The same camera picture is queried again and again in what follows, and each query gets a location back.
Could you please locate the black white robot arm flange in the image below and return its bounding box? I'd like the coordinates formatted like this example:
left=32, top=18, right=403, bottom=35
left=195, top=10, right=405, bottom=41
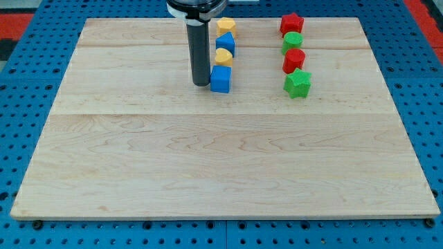
left=166, top=0, right=228, bottom=26

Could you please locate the yellow heart block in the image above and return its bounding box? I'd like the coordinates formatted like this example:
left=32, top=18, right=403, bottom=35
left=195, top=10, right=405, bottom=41
left=215, top=48, right=233, bottom=67

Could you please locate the blue cube block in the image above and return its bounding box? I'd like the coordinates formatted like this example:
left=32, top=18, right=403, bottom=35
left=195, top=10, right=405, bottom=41
left=210, top=65, right=232, bottom=93

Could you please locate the blue pentagon block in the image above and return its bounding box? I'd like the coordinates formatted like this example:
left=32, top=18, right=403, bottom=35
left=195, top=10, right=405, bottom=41
left=215, top=32, right=236, bottom=57

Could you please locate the green star block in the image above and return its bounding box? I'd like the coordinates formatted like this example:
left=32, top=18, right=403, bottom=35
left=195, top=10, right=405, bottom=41
left=284, top=68, right=311, bottom=99

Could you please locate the light wooden board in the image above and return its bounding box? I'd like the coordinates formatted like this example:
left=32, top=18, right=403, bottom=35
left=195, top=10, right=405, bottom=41
left=10, top=17, right=440, bottom=221

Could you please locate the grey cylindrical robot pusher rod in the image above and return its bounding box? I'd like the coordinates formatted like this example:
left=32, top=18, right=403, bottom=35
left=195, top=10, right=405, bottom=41
left=186, top=23, right=210, bottom=86

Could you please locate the red cylinder block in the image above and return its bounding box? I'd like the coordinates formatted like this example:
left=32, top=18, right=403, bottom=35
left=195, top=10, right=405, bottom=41
left=282, top=48, right=306, bottom=74

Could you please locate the yellow hexagon block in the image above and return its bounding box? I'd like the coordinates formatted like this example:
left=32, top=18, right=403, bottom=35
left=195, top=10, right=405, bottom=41
left=216, top=17, right=237, bottom=38

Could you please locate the green cylinder block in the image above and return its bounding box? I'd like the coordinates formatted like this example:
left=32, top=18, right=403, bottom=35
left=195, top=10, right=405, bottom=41
left=281, top=31, right=304, bottom=55

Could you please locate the red star block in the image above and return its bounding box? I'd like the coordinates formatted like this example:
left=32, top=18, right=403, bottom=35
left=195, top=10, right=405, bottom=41
left=280, top=12, right=305, bottom=37

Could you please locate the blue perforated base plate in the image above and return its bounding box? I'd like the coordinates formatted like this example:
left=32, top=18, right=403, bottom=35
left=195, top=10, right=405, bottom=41
left=1, top=0, right=442, bottom=248

